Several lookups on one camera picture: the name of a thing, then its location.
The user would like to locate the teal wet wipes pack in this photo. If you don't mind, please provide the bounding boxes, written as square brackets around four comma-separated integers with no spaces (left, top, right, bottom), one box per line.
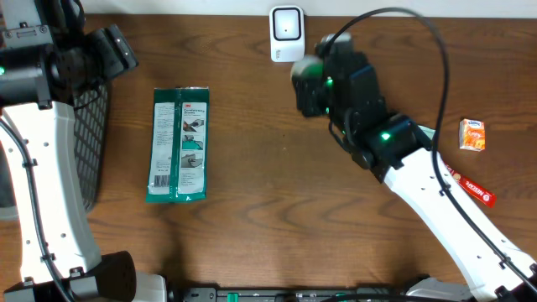
[419,125,435,140]

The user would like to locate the green white package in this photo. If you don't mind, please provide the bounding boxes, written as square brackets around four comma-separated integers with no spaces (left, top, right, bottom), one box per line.
[146,87,210,204]

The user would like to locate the orange tissue pack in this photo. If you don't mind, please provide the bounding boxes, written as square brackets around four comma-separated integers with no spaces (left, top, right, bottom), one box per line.
[459,118,486,152]

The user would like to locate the red stick sachet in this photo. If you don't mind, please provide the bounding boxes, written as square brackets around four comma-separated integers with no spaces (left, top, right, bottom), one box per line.
[446,164,497,208]

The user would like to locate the green cap bottle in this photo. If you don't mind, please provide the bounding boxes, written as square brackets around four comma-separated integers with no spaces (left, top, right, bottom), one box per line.
[290,55,324,79]

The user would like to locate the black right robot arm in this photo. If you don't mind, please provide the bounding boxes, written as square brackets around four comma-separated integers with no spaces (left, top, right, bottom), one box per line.
[291,44,536,301]

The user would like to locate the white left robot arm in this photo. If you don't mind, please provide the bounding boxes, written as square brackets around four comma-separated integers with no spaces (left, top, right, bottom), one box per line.
[1,1,168,301]

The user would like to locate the white barcode scanner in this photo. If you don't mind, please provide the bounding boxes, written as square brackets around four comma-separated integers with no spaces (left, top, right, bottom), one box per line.
[268,5,305,63]

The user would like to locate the grey plastic basket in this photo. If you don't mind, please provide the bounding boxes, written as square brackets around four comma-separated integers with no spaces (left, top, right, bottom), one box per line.
[1,84,111,221]

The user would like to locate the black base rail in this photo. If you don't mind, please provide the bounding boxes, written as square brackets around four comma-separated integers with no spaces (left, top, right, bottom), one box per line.
[167,287,401,302]

